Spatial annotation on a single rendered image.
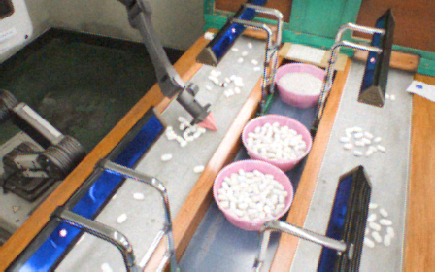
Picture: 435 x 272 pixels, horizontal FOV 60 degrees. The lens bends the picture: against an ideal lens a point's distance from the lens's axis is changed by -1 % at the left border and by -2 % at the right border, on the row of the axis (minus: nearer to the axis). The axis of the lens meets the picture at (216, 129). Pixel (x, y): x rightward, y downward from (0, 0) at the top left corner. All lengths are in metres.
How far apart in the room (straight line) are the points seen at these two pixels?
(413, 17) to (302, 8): 0.51
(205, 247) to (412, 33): 1.37
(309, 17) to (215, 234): 1.21
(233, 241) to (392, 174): 0.63
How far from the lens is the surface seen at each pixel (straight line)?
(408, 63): 2.03
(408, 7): 1.98
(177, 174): 1.37
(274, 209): 1.31
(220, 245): 1.28
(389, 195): 1.45
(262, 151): 1.46
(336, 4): 1.99
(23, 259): 0.83
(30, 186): 1.78
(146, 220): 1.27
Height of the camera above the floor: 1.76
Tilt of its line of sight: 41 degrees down
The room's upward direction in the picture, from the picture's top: 1 degrees clockwise
